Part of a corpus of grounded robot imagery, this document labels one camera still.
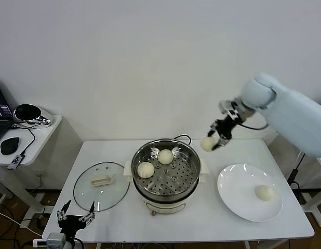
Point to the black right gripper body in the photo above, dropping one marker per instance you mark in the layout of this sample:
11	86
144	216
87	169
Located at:
226	127

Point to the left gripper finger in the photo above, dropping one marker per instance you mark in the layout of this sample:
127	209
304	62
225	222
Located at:
64	210
89	215

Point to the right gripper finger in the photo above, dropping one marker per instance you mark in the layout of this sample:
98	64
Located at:
220	144
212	131

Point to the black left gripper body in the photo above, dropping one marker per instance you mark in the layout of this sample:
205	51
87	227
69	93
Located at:
71	222

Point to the white steamed baozi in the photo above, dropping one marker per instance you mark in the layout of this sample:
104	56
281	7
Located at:
265	193
165	157
145	169
207	144

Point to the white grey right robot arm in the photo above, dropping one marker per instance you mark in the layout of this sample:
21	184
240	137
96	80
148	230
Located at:
287	111

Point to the stainless steel steamer pot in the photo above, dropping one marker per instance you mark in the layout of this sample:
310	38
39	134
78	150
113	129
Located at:
173	179

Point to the round white plate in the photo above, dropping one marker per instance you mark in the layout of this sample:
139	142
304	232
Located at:
241	194

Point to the cream electric cooker base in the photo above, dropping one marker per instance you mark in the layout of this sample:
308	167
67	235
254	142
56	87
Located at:
165	207

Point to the black computer mouse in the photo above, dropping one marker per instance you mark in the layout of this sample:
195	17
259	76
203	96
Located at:
9	146

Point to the shiny chrome black device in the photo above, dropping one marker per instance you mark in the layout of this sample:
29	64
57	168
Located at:
28	113

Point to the black laptop purple screen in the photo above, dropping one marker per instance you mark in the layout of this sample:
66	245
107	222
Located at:
0	116

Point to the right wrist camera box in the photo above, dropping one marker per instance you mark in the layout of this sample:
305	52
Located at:
228	109

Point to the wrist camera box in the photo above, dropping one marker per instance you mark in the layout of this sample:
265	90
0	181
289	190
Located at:
228	109
56	240

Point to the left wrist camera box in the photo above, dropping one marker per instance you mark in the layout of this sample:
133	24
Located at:
56	240

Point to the white wall socket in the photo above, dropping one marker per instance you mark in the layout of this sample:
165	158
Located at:
39	177

